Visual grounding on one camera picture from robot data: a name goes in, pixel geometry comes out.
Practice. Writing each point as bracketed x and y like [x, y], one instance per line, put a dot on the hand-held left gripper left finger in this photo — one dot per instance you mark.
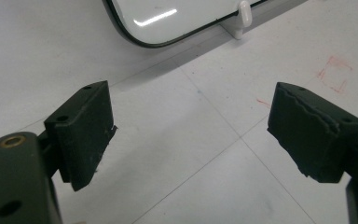
[84, 137]

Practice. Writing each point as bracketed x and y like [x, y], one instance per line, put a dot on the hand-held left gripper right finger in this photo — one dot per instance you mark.
[313, 140]

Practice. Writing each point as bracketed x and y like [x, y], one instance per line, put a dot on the white whiteboard with black rim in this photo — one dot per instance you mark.
[155, 18]

